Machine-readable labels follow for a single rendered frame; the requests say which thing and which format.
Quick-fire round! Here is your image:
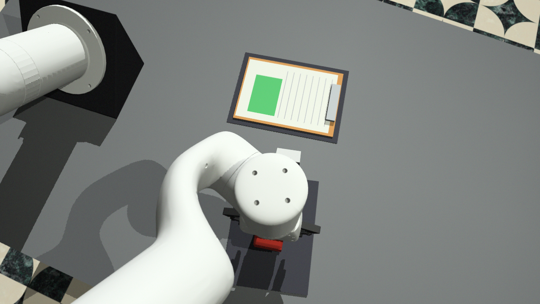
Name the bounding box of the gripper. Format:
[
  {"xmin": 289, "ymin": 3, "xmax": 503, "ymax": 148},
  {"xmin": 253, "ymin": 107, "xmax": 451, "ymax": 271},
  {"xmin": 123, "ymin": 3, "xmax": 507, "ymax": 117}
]
[{"xmin": 223, "ymin": 208, "xmax": 321, "ymax": 242}]

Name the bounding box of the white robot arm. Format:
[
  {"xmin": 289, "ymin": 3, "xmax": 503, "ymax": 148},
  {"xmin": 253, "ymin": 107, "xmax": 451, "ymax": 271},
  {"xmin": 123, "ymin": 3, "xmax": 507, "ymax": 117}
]
[{"xmin": 0, "ymin": 5, "xmax": 308, "ymax": 304}]

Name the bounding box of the red self-inking stamp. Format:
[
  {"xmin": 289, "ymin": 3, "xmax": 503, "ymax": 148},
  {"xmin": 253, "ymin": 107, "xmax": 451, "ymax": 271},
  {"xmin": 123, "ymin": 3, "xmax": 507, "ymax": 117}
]
[{"xmin": 253, "ymin": 235, "xmax": 283, "ymax": 252}]

